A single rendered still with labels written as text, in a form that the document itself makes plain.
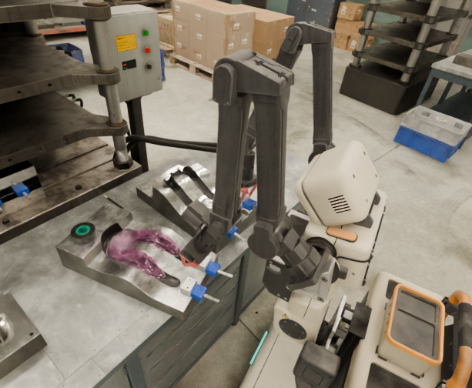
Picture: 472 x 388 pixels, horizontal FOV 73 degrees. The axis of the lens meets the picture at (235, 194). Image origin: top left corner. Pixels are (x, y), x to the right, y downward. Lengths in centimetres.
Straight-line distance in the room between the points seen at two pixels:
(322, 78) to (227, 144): 45
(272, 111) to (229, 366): 156
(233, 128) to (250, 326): 156
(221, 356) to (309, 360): 86
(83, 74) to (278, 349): 150
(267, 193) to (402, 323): 67
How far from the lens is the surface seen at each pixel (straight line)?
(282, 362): 168
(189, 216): 87
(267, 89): 58
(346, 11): 787
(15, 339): 116
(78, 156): 196
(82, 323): 120
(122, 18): 172
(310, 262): 77
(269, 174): 66
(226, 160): 70
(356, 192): 80
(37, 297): 131
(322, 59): 103
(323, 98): 105
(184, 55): 568
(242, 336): 202
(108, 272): 118
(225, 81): 59
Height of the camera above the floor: 180
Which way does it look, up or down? 39 degrees down
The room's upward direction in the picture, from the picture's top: 6 degrees clockwise
